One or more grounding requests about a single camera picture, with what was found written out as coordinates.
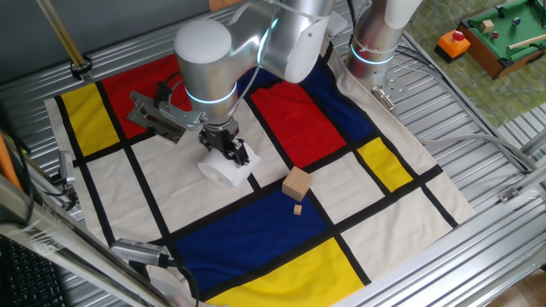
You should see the white power strip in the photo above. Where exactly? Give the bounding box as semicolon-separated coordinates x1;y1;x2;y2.
326;10;349;38

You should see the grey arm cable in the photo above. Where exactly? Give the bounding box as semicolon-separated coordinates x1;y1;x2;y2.
229;0;283;113

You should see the black exterior camera cable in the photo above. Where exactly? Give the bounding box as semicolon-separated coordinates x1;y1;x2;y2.
169;258;201;307

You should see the black keyboard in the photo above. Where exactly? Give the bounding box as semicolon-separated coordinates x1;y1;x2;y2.
0;238;67;307

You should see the wooden pool cue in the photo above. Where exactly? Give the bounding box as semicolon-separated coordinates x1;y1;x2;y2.
506;33;546;51

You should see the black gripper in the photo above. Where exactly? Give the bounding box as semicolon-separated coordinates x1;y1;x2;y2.
197;120;252;168

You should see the silver exterior camera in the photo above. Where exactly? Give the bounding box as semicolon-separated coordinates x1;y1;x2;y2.
57;150;77;185
109;237;171;269

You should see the orange emergency stop button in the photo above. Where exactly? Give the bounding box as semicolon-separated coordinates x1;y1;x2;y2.
433;29;472;65

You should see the colour block patterned cloth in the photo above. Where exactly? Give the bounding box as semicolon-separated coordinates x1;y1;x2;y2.
44;40;476;307

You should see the orange rod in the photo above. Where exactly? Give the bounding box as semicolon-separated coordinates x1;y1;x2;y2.
0;131;23;193

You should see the white toilet paper roll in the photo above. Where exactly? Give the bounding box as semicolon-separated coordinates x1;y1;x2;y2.
197;142;262;190

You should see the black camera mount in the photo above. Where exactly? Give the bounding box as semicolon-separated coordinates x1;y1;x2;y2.
44;174;80;212

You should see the miniature green pool table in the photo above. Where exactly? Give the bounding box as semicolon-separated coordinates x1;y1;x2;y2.
456;0;546;81

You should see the large wooden cube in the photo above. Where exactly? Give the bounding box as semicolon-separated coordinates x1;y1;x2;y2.
281;166;314;203

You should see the aluminium frame bar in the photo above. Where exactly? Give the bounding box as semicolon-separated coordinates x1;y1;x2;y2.
0;174;174;307

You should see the chrome toilet paper holder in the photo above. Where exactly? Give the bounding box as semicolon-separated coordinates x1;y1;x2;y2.
125;90;189;145

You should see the small metal bracket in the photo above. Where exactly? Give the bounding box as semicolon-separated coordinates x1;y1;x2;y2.
497;186;521;205

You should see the brass tripod pole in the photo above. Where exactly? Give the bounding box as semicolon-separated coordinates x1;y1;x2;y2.
35;0;93;81

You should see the grey conduit hose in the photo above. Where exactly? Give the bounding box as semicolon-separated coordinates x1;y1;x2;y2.
415;133;537;172

